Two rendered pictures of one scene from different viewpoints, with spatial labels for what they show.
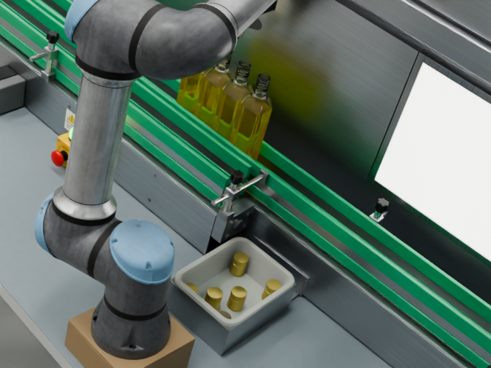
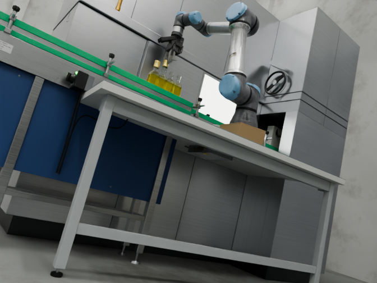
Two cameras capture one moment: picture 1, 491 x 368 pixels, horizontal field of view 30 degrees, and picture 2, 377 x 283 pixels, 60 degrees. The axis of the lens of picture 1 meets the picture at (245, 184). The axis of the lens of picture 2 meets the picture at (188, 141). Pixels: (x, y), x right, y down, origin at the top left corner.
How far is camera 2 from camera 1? 2.64 m
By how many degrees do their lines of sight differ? 78
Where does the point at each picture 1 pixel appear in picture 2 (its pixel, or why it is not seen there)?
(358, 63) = (188, 76)
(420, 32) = (202, 65)
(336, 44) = (181, 71)
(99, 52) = (250, 19)
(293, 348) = not seen: hidden behind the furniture
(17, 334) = not seen: hidden behind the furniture
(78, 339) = (246, 128)
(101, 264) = (253, 92)
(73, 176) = (242, 62)
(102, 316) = (250, 115)
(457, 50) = (211, 70)
